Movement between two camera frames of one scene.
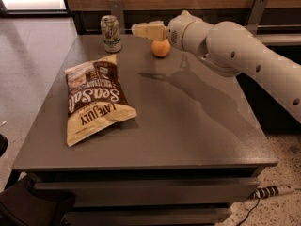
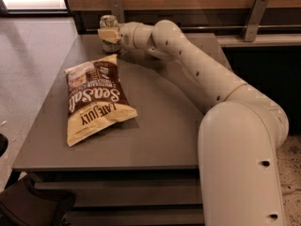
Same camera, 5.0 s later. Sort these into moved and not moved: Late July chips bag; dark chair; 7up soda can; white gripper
Moved: white gripper
Not moved: dark chair; Late July chips bag; 7up soda can
